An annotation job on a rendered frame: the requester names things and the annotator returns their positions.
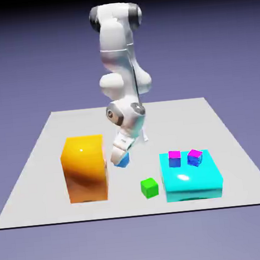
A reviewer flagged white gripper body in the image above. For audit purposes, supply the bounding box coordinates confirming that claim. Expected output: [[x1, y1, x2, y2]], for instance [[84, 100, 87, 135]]
[[109, 143, 133, 165]]

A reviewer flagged small blue cube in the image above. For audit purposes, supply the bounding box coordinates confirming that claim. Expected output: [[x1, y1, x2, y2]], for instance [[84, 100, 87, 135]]
[[113, 151, 131, 169]]

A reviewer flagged small green cube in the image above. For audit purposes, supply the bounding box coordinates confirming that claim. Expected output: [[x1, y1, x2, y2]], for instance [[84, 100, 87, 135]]
[[140, 176, 160, 200]]

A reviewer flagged small magenta cube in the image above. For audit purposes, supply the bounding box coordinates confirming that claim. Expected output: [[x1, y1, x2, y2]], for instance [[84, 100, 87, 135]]
[[185, 148, 204, 168], [167, 150, 183, 169]]

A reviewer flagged large orange box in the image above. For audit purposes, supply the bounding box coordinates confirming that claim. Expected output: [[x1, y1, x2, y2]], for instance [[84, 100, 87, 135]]
[[58, 134, 111, 205]]

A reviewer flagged large cyan box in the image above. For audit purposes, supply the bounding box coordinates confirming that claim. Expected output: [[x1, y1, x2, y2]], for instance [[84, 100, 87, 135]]
[[158, 147, 226, 204]]

